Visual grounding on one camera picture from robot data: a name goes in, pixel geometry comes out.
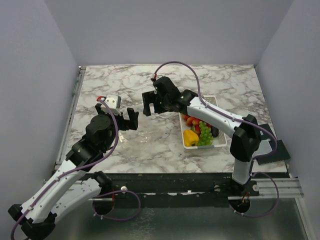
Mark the yellow bell pepper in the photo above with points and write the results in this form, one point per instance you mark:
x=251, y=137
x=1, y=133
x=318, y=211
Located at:
x=190, y=138

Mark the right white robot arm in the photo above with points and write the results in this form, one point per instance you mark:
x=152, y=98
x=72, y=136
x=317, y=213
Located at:
x=245, y=133

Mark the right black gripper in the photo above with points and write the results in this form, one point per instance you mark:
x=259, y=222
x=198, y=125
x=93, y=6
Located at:
x=150, y=97

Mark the clear zip top bag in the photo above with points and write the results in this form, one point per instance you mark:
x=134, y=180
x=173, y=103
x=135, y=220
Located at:
x=137, y=136

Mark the black foam pad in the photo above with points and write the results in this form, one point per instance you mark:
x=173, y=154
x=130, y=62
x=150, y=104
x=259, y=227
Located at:
x=279, y=151

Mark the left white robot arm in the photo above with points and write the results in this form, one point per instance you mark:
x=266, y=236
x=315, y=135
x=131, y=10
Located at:
x=39, y=215

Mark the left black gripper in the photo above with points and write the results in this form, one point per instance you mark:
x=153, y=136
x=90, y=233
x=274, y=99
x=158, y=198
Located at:
x=128, y=124

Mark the white plastic basket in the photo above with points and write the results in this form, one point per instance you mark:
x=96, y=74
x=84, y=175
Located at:
x=220, y=141

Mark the aluminium rail frame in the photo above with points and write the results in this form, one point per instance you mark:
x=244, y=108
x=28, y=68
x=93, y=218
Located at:
x=266, y=186

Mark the green grape bunch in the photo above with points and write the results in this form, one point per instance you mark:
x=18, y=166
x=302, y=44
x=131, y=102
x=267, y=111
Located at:
x=205, y=136

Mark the red strawberry pile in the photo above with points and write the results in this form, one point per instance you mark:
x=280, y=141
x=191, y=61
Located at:
x=192, y=123

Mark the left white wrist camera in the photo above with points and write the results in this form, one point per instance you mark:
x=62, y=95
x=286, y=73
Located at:
x=114, y=102

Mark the purple eggplant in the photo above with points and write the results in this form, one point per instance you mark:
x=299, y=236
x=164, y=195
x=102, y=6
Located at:
x=214, y=132

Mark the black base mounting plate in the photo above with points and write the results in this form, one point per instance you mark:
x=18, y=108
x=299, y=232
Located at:
x=178, y=190

